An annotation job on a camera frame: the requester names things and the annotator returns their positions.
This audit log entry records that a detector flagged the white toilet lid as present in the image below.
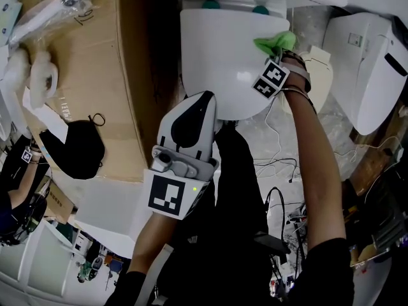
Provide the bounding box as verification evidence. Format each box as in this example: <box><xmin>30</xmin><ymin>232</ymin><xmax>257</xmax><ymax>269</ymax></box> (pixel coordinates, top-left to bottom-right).
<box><xmin>179</xmin><ymin>7</ymin><xmax>291</xmax><ymax>120</ymax></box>

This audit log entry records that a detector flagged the person's left forearm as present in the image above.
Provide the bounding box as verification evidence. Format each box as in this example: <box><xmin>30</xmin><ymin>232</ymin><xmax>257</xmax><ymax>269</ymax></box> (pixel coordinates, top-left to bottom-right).
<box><xmin>127</xmin><ymin>214</ymin><xmax>178</xmax><ymax>275</ymax></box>

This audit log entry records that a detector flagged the green cloth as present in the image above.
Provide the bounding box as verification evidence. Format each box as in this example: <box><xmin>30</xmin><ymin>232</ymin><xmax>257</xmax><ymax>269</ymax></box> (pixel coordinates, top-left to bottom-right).
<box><xmin>253</xmin><ymin>30</ymin><xmax>297</xmax><ymax>59</ymax></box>

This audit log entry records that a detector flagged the person's right forearm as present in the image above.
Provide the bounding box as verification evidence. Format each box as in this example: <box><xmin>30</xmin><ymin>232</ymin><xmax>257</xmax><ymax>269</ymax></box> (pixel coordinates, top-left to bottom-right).
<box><xmin>282</xmin><ymin>86</ymin><xmax>347</xmax><ymax>254</ymax></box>

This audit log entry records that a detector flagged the round white foam-wrapped part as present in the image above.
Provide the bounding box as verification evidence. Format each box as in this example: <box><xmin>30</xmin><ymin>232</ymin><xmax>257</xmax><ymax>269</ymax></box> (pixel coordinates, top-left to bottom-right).
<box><xmin>0</xmin><ymin>48</ymin><xmax>33</xmax><ymax>82</ymax></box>

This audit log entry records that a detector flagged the person's black clothed body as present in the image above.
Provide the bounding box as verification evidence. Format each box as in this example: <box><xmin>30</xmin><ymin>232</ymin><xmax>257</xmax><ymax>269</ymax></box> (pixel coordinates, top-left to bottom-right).
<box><xmin>105</xmin><ymin>121</ymin><xmax>354</xmax><ymax>306</ymax></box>

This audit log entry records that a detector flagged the grey shoulder strap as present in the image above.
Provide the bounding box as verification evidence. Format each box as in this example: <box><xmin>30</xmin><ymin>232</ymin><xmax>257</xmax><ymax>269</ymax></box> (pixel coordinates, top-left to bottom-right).
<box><xmin>138</xmin><ymin>244</ymin><xmax>175</xmax><ymax>306</ymax></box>

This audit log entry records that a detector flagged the large cardboard box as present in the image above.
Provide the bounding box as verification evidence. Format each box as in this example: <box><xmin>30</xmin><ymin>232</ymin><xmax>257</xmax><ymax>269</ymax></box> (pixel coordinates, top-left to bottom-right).
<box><xmin>18</xmin><ymin>0</ymin><xmax>182</xmax><ymax>183</ymax></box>

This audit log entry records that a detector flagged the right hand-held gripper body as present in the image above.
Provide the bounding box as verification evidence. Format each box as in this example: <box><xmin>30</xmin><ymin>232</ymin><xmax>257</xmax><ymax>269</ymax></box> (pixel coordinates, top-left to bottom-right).
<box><xmin>251</xmin><ymin>52</ymin><xmax>291</xmax><ymax>101</ymax></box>

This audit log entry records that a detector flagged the small cardboard box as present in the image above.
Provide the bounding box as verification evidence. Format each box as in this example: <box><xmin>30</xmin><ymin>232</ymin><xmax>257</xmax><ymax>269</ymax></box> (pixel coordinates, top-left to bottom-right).
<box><xmin>34</xmin><ymin>177</ymin><xmax>76</xmax><ymax>225</ymax></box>

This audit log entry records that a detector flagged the white flat panel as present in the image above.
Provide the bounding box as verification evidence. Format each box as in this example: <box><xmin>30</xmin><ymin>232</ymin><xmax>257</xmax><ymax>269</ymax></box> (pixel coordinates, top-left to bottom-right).
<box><xmin>73</xmin><ymin>180</ymin><xmax>154</xmax><ymax>259</ymax></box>

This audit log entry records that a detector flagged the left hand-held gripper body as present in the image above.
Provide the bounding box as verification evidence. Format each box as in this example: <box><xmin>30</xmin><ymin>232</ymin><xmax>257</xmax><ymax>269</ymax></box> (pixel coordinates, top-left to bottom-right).
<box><xmin>143</xmin><ymin>145</ymin><xmax>220</xmax><ymax>221</ymax></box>

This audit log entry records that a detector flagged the person's right hand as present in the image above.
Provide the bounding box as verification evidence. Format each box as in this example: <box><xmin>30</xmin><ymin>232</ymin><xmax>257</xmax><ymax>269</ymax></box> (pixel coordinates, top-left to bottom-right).
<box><xmin>277</xmin><ymin>50</ymin><xmax>312</xmax><ymax>92</ymax></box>

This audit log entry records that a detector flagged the black and green object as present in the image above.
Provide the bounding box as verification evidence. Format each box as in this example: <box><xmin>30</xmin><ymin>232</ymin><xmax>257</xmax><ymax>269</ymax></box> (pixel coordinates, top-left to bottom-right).
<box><xmin>18</xmin><ymin>196</ymin><xmax>48</xmax><ymax>232</ymax></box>

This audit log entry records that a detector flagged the plastic-wrapped white pipe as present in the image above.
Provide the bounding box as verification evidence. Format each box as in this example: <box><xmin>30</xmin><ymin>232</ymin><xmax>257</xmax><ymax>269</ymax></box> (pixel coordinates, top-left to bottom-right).
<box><xmin>9</xmin><ymin>0</ymin><xmax>96</xmax><ymax>46</ymax></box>

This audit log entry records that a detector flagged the cream toilet seat lid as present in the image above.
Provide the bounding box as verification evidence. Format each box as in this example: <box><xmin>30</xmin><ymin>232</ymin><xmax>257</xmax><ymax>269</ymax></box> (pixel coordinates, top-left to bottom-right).
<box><xmin>280</xmin><ymin>45</ymin><xmax>334</xmax><ymax>114</ymax></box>

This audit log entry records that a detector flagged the black drawstring bag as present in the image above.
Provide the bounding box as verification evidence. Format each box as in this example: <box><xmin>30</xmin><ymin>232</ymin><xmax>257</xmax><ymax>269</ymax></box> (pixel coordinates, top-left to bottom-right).
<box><xmin>38</xmin><ymin>113</ymin><xmax>106</xmax><ymax>180</ymax></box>

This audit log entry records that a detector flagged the white smart toilet black panel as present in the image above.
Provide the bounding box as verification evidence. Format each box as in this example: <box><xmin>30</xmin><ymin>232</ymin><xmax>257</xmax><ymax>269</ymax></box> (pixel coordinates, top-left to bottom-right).
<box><xmin>323</xmin><ymin>12</ymin><xmax>408</xmax><ymax>136</ymax></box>

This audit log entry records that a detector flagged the white paper sheet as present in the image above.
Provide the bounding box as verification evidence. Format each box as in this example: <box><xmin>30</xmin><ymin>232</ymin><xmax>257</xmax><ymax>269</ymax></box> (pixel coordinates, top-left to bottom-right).
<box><xmin>22</xmin><ymin>86</ymin><xmax>69</xmax><ymax>145</ymax></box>

